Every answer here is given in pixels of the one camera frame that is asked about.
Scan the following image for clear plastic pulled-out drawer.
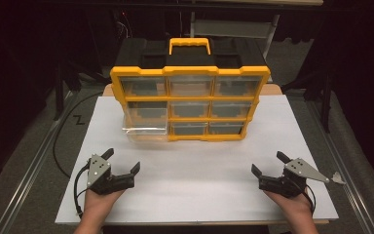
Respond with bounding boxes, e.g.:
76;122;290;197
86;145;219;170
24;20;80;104
121;110;169;144

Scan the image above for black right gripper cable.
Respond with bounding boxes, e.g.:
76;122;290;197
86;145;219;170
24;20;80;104
304;184;317;216

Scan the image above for metal floor rail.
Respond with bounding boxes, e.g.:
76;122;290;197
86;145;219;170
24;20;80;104
305;97;374;234
0;91;76;234

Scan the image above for person's right hand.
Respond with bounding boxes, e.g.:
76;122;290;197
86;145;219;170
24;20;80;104
264;190;315;226

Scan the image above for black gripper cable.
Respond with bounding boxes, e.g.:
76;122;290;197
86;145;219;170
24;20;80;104
73;163;91;219
304;184;317;216

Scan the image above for long black floor cable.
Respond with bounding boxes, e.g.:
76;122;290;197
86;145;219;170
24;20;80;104
52;92;105;179

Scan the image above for yellow and black drawer organizer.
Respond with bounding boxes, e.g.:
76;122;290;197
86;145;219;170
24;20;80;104
109;37;272;143

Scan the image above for set of clear organizer drawers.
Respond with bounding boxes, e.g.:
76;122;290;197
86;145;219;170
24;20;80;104
120;76;263;136

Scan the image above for black metal stand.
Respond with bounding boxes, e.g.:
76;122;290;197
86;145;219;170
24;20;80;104
280;64;336;134

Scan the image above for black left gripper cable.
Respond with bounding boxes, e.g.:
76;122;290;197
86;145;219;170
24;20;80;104
73;163;91;219

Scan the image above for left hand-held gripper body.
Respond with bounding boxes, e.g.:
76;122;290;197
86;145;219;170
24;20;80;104
86;153;135;196

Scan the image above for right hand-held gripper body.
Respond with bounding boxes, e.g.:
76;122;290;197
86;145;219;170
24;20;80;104
258;157;331;199

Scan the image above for small white paper scrap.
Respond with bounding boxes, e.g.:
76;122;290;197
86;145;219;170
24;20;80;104
330;171;347;186

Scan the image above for person's left hand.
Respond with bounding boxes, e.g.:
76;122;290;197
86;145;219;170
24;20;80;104
82;189;126;226

